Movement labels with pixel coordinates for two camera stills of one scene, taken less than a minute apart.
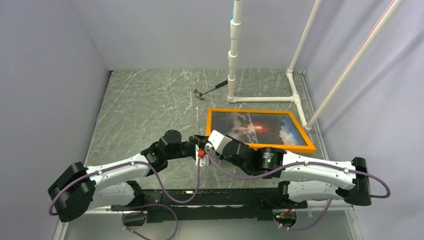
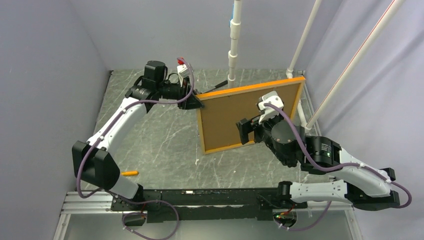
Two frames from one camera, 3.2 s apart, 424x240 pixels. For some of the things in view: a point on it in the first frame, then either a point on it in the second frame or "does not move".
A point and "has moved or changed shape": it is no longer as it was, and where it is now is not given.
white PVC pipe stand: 235,22 does not move
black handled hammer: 199,93 does not move
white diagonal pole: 371,37 does not move
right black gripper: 236,141 -> 246,126
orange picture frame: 270,131 has moved or changed shape
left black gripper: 199,141 -> 192,103
